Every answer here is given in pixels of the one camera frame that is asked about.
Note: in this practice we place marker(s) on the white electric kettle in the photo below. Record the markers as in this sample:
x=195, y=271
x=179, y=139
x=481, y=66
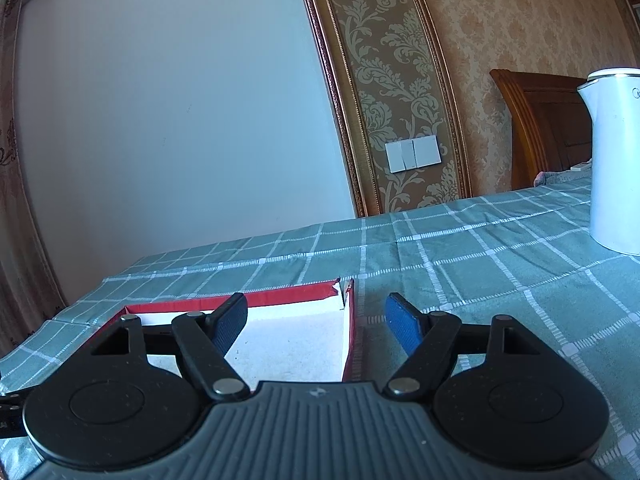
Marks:
x=617, y=170

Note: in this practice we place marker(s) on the patterned curtain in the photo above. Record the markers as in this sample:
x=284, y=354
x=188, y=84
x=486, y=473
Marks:
x=15, y=210

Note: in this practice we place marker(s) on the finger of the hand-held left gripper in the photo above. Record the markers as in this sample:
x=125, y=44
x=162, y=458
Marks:
x=7, y=412

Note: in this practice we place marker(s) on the white wall switch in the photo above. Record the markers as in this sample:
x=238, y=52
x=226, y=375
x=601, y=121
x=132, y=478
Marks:
x=412, y=154

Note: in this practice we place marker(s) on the wooden bed headboard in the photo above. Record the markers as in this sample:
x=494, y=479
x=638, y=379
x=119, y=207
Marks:
x=545, y=125

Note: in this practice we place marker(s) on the red cardboard box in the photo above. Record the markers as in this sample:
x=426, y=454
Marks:
x=280, y=298

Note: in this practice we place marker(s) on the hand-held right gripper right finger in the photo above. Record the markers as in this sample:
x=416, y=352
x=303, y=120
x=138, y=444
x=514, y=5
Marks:
x=402, y=322

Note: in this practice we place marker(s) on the gold framed patterned wall panel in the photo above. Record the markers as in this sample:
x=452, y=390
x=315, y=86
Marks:
x=390, y=85

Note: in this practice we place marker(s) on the green checked tablecloth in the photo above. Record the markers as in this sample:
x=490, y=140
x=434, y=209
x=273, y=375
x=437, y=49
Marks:
x=500, y=280

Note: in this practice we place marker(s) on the grey bedding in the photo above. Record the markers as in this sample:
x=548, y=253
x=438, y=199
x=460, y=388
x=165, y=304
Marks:
x=560, y=177

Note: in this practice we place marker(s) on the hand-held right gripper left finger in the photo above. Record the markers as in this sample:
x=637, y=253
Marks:
x=229, y=327

